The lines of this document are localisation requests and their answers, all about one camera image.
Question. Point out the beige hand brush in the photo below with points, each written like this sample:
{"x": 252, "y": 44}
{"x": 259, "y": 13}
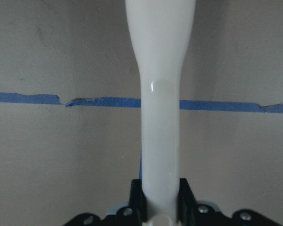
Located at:
{"x": 160, "y": 32}

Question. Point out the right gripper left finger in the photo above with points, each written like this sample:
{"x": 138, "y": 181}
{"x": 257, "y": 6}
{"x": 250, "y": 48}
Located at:
{"x": 131, "y": 213}

